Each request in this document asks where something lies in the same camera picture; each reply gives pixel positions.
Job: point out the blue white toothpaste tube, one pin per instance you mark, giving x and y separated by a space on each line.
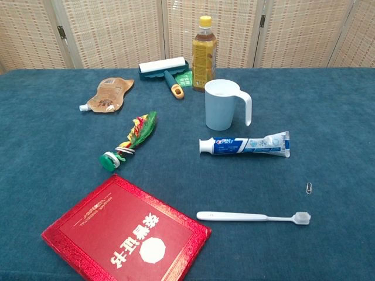
228 145

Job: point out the white toothbrush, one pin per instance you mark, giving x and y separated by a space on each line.
234 216

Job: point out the colourful feather shuttlecock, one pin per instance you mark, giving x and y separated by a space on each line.
140 131

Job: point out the green sachet packet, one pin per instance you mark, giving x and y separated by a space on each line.
184 79

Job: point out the teal lint roller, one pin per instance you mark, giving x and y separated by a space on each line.
162 65

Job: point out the yellow tea bottle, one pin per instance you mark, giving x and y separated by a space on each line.
203 58

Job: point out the brown spout pouch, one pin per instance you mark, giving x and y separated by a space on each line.
108 93

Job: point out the red certificate book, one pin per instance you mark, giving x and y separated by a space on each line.
123 228

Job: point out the blue table cloth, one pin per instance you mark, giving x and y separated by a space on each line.
58 146

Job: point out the silver paper clip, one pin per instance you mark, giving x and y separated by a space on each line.
308 190

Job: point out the woven folding screen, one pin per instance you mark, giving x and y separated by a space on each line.
117 29

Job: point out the black screen hinge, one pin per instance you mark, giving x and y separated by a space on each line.
262 21

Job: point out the brass screen hinge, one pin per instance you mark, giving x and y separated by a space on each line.
61 31

